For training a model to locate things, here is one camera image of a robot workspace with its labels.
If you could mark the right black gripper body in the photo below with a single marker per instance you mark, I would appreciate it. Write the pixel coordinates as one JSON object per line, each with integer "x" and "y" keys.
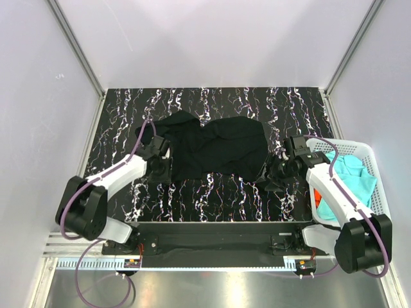
{"x": 274, "y": 173}

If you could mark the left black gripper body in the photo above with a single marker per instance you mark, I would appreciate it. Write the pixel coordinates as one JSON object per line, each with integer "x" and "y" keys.
{"x": 165, "y": 171}

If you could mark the black t shirt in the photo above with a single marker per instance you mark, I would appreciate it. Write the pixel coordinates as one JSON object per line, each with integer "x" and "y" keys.
{"x": 229, "y": 146}

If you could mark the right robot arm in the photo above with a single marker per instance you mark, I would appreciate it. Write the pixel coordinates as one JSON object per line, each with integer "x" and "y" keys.
{"x": 361, "y": 240}

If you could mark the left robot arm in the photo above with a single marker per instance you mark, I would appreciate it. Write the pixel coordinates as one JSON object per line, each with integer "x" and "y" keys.
{"x": 83, "y": 209}

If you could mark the orange t shirt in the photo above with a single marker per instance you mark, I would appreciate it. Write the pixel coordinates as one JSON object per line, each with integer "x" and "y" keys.
{"x": 317, "y": 198}

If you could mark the black marbled table mat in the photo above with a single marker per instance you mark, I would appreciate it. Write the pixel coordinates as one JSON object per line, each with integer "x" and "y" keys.
{"x": 283, "y": 111}

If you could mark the teal t shirt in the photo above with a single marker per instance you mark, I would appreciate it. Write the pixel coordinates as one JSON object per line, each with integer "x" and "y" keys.
{"x": 355, "y": 175}

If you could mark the right connector board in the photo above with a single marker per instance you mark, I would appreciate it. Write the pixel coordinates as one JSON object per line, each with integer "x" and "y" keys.
{"x": 306, "y": 265}

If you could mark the connector board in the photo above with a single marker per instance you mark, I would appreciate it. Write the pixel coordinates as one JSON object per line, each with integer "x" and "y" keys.
{"x": 132, "y": 263}
{"x": 306, "y": 265}

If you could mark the left connector board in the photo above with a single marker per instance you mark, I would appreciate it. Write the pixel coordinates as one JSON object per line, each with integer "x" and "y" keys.
{"x": 132, "y": 263}

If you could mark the white plastic laundry basket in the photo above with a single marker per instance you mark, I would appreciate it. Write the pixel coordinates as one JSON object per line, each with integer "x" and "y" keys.
{"x": 363, "y": 152}

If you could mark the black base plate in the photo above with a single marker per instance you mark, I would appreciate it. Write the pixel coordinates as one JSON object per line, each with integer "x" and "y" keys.
{"x": 232, "y": 241}

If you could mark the white slotted cable duct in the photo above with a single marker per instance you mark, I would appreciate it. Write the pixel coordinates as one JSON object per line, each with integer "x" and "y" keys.
{"x": 152, "y": 264}

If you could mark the left aluminium frame post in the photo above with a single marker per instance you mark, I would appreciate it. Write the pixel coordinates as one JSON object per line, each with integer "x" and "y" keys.
{"x": 71, "y": 38}

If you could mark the aluminium frame post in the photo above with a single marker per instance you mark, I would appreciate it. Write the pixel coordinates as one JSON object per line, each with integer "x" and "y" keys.
{"x": 71, "y": 38}
{"x": 365, "y": 24}

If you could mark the right aluminium frame post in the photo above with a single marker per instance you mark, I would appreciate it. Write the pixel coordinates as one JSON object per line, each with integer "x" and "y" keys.
{"x": 365, "y": 24}

